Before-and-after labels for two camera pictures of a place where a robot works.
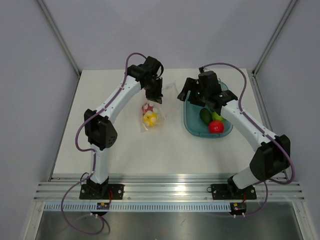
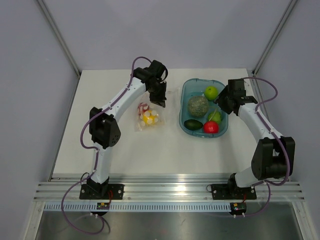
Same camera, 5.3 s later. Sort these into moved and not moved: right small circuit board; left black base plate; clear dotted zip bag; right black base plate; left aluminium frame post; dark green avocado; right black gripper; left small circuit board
Moved: right black gripper; clear dotted zip bag; dark green avocado
Not moved: right black base plate; left small circuit board; right small circuit board; left black base plate; left aluminium frame post
